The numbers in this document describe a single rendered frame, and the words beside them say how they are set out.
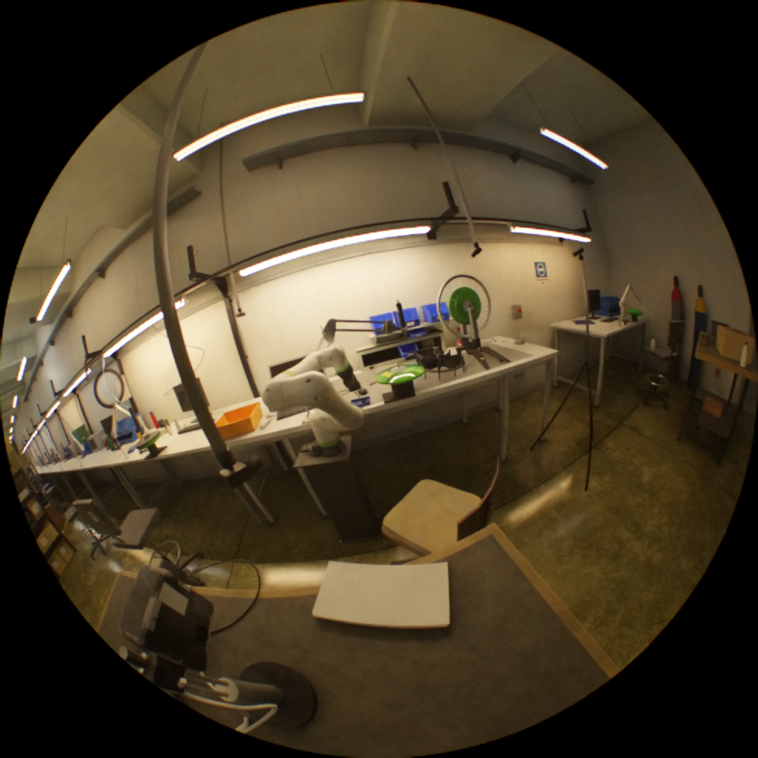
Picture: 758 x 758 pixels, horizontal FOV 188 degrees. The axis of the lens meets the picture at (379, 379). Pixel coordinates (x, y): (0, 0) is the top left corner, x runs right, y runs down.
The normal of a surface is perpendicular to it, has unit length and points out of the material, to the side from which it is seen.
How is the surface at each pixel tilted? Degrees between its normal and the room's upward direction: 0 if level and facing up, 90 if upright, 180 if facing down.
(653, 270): 90
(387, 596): 0
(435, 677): 0
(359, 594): 0
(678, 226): 90
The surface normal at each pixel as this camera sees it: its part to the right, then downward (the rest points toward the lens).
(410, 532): -0.22, -0.93
